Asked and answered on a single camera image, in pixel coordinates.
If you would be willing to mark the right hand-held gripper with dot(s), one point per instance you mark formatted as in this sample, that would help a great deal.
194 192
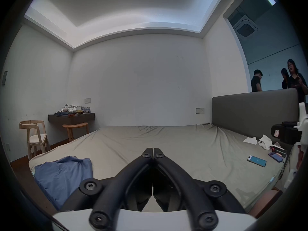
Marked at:
286 132

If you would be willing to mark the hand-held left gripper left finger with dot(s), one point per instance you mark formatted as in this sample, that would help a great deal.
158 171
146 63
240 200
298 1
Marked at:
113 191

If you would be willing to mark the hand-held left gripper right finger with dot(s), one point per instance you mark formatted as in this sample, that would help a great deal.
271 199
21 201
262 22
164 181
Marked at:
192 191

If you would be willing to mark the person's right hand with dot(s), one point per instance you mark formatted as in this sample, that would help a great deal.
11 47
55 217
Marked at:
299 157

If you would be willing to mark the small black box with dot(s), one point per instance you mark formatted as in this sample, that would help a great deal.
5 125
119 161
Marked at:
280 150

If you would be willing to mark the crumpled white cloth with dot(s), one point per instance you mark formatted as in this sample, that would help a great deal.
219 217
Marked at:
265 142

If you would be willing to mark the purple smartphone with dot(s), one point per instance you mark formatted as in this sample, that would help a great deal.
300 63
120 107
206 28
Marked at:
275 156

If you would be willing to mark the flat white tissue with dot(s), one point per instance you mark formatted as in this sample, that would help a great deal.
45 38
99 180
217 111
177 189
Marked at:
249 140

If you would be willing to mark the smartphone with blue screen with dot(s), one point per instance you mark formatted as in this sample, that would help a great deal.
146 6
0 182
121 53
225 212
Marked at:
257 161

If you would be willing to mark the grey padded headboard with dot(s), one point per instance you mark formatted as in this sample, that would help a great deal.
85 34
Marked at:
250 112

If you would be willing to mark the bed with beige sheet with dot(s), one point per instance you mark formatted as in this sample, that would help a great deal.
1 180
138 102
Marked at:
187 145

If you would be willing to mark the blue shirt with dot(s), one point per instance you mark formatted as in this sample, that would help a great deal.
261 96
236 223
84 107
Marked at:
62 174

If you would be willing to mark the person's legs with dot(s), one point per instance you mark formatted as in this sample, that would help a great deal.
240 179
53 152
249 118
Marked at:
264 201

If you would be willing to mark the round wooden stool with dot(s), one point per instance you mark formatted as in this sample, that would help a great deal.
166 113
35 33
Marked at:
73 126

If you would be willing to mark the light wooden chair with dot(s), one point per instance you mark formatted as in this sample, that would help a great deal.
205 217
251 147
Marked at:
36 138

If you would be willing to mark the dark wall shelf with clutter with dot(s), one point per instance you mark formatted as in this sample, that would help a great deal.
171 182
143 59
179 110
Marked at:
71 118

